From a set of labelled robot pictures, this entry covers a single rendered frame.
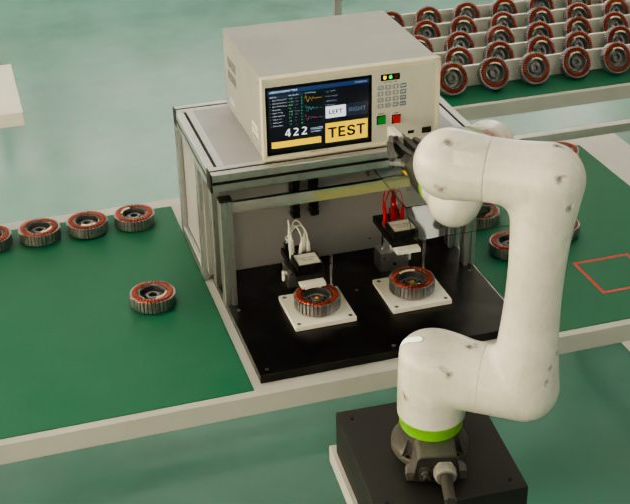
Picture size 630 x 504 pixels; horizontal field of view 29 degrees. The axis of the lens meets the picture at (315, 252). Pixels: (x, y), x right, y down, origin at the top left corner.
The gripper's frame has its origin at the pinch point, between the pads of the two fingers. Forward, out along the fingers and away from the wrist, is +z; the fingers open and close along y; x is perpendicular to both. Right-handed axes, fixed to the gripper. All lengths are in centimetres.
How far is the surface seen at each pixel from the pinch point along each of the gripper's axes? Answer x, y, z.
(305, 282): -34.7, -22.3, 0.6
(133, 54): -116, -2, 407
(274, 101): 8.7, -25.7, 9.8
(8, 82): 3, -82, 59
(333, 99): 7.2, -11.6, 9.7
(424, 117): -0.6, 11.1, 9.8
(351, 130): -1.2, -7.3, 9.7
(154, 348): -43, -60, -4
